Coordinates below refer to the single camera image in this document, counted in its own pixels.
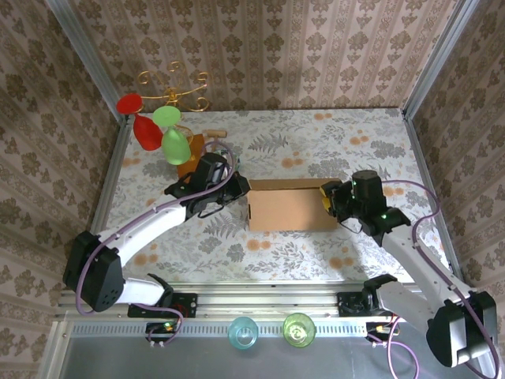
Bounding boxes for green plastic goblet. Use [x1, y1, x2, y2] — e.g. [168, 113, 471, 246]
[152, 106, 191, 166]

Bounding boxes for green glass cup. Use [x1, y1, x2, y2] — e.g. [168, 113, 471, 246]
[282, 312, 316, 349]

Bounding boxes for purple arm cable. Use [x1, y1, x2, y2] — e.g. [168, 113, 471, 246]
[370, 179, 500, 379]
[74, 144, 240, 348]

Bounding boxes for blue glass cup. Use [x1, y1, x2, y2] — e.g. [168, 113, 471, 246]
[227, 315, 258, 349]

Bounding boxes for red plastic goblet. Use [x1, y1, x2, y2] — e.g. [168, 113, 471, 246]
[116, 93, 163, 152]

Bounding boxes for small wooden mallet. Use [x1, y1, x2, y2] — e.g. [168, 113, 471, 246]
[203, 129, 229, 153]

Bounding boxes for gold wire glass rack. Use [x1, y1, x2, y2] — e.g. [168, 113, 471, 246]
[137, 61, 212, 114]

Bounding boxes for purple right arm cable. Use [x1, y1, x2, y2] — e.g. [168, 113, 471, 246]
[370, 179, 500, 379]

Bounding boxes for brown cardboard box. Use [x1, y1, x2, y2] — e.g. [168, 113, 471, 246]
[246, 177, 341, 232]

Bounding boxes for aluminium frame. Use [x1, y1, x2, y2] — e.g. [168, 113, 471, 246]
[37, 0, 490, 379]

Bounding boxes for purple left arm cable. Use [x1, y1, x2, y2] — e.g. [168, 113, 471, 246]
[74, 144, 240, 348]

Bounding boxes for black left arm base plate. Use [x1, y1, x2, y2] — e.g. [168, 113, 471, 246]
[128, 291, 198, 318]

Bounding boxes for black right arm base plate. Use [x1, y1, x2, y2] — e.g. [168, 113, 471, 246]
[337, 290, 399, 317]

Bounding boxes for grey metal sheet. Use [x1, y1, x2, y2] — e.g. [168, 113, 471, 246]
[62, 335, 486, 379]

